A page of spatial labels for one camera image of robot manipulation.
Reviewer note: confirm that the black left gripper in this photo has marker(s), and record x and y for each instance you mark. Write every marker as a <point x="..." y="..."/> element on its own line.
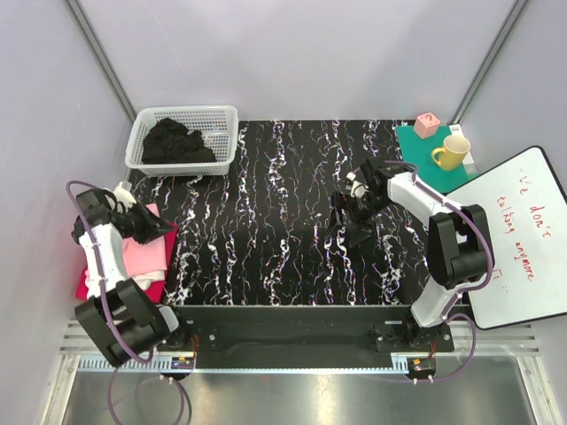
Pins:
<point x="153" y="226"/>

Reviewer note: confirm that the yellow mug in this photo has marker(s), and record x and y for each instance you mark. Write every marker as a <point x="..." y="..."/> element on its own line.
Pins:
<point x="451" y="153"/>

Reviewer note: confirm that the pink t shirt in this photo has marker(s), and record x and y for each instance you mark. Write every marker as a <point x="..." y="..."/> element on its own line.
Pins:
<point x="144" y="258"/>

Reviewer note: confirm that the green cutting mat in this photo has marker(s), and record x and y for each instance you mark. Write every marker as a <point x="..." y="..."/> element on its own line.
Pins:
<point x="418" y="151"/>

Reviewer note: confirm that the pink cube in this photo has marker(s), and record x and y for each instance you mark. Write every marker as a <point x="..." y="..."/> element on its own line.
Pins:
<point x="426" y="125"/>

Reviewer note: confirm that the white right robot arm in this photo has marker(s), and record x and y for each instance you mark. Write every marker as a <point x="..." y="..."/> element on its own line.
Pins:
<point x="459" y="251"/>

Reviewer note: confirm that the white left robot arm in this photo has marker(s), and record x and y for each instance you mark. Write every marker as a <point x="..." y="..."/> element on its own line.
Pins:
<point x="120" y="319"/>

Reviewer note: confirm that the white whiteboard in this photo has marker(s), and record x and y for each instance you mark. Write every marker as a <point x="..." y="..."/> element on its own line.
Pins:
<point x="525" y="206"/>

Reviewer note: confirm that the white folded t shirt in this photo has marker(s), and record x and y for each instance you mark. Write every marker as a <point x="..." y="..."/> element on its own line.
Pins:
<point x="144" y="281"/>

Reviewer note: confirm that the black t shirt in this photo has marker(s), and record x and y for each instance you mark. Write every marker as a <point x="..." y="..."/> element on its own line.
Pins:
<point x="170" y="142"/>

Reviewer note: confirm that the magenta folded t shirt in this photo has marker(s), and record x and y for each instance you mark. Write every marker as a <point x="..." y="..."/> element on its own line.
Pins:
<point x="155" y="292"/>

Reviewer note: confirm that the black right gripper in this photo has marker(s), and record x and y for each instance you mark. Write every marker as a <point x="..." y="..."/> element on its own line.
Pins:
<point x="345" y="203"/>

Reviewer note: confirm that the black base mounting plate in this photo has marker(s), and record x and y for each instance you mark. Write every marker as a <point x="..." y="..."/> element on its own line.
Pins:
<point x="222" y="327"/>

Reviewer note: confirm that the white plastic basket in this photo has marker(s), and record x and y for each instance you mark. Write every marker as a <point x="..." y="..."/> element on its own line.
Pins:
<point x="217" y="123"/>

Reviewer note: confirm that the white slotted cable duct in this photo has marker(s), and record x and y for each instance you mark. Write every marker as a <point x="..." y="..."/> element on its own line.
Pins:
<point x="376" y="364"/>

